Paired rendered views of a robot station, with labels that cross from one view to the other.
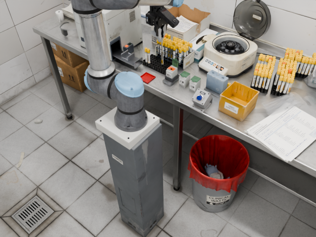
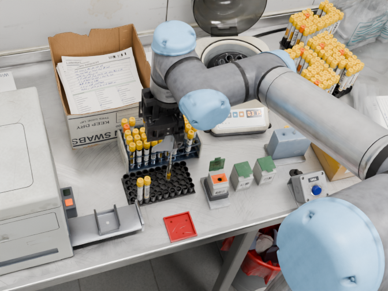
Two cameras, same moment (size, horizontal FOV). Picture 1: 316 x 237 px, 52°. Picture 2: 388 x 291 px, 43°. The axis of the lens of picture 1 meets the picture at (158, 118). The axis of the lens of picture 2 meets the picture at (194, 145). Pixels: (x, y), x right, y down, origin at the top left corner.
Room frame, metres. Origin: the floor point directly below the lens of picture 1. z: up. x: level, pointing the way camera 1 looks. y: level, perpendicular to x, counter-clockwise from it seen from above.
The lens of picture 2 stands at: (1.18, 0.54, 1.98)
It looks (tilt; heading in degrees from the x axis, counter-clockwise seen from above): 55 degrees down; 292
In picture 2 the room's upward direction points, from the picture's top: 11 degrees clockwise
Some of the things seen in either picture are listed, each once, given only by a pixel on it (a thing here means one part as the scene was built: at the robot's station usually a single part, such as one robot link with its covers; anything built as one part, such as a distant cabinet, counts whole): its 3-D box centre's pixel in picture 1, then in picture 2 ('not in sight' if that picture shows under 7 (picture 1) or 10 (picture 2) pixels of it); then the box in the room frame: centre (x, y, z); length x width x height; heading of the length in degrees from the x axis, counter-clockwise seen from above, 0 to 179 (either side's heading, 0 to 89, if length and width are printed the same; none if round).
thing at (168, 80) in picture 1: (171, 77); (215, 189); (1.35, -0.08, 0.89); 0.09 x 0.05 x 0.04; 137
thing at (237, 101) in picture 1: (238, 101); (346, 148); (1.11, -0.38, 0.93); 0.13 x 0.13 x 0.10; 49
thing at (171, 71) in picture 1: (171, 73); (217, 184); (1.35, -0.08, 0.92); 0.05 x 0.04 x 0.06; 137
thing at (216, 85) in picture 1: (216, 83); (288, 144); (1.25, -0.30, 0.92); 0.10 x 0.07 x 0.10; 45
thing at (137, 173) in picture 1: (138, 179); not in sight; (1.02, 0.12, 0.44); 0.20 x 0.20 x 0.87; 50
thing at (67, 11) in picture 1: (77, 13); not in sight; (2.10, 0.53, 0.90); 0.25 x 0.11 x 0.05; 50
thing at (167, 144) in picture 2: (155, 34); (164, 145); (1.47, 0.00, 1.09); 0.06 x 0.03 x 0.09; 50
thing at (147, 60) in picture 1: (158, 57); (159, 174); (1.49, -0.02, 0.93); 0.17 x 0.09 x 0.11; 50
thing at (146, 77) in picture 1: (146, 77); (180, 226); (1.38, 0.05, 0.88); 0.07 x 0.07 x 0.01; 50
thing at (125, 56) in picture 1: (125, 55); (97, 224); (1.53, 0.17, 0.92); 0.21 x 0.07 x 0.05; 50
